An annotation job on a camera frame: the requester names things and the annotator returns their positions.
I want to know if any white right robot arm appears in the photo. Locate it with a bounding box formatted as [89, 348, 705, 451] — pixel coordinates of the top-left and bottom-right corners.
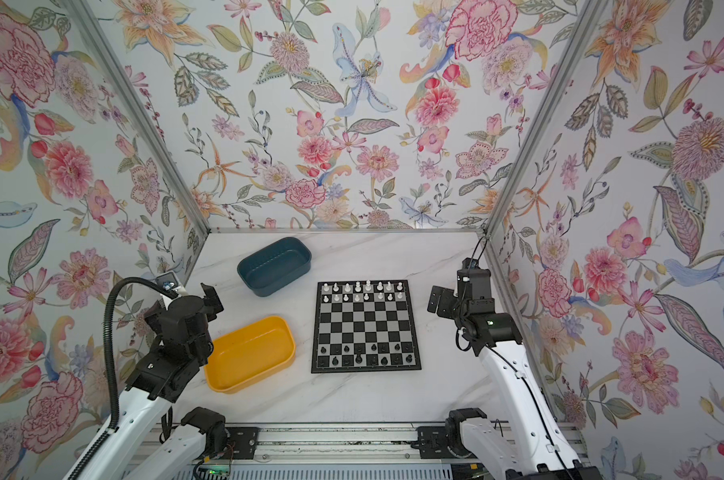
[427, 258, 602, 479]

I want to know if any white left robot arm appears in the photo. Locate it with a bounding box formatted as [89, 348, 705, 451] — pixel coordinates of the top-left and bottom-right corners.
[66, 277, 229, 479]

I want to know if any yellow plastic tray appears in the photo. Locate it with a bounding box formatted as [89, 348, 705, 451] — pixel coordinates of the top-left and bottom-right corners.
[204, 316, 296, 394]

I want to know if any teal plastic tray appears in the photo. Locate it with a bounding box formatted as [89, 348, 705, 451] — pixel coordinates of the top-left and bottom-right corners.
[237, 237, 312, 297]

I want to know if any black and silver chessboard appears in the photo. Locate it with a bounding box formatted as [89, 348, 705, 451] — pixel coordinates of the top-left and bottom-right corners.
[311, 279, 422, 374]

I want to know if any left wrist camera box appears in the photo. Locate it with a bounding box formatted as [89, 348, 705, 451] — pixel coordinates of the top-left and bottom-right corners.
[155, 272, 186, 295]

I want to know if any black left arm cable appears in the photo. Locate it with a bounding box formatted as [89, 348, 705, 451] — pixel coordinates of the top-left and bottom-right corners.
[64, 275, 180, 480]

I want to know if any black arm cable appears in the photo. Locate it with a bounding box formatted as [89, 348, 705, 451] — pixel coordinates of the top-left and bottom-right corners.
[64, 275, 180, 480]
[454, 235, 579, 480]

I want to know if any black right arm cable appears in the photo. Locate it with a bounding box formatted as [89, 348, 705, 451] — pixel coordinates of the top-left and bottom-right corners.
[454, 235, 579, 480]

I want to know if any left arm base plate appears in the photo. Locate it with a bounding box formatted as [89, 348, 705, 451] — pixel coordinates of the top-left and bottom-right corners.
[171, 407, 261, 461]

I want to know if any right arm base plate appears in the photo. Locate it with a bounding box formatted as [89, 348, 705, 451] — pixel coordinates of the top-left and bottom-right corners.
[410, 408, 487, 460]

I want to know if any aluminium front rail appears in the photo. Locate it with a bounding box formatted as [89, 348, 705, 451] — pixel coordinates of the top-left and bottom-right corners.
[73, 421, 591, 466]

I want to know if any aluminium corner frame post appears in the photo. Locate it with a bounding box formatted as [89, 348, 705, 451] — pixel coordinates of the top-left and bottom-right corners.
[485, 0, 608, 236]

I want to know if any left aluminium corner post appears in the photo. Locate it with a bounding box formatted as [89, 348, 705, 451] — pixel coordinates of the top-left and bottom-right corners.
[62, 0, 211, 240]

